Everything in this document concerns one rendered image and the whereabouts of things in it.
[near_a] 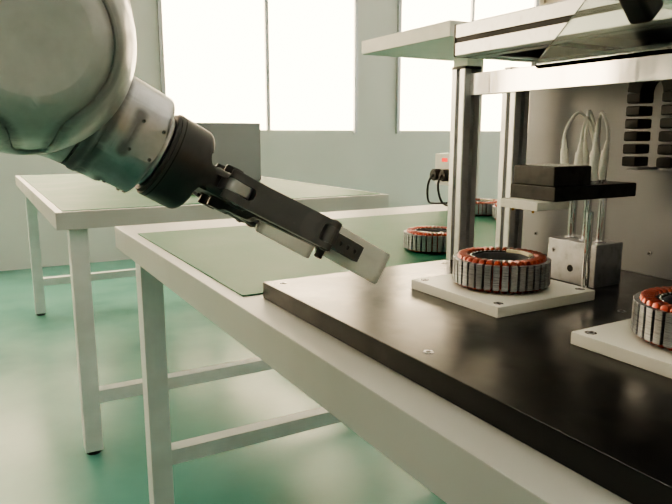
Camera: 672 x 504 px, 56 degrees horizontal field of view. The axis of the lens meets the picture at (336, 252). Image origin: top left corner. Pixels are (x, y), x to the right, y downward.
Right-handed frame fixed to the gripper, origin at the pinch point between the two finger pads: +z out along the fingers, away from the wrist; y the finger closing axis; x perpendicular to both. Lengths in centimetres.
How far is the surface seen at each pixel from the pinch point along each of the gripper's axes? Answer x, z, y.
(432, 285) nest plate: 2.4, 15.9, -3.4
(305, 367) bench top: -11.7, 2.6, 0.3
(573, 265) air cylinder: 13.2, 32.1, 0.5
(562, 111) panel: 37, 33, -14
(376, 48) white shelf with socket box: 60, 37, -90
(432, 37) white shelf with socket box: 60, 37, -66
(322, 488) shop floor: -51, 81, -86
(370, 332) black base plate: -5.7, 4.4, 5.1
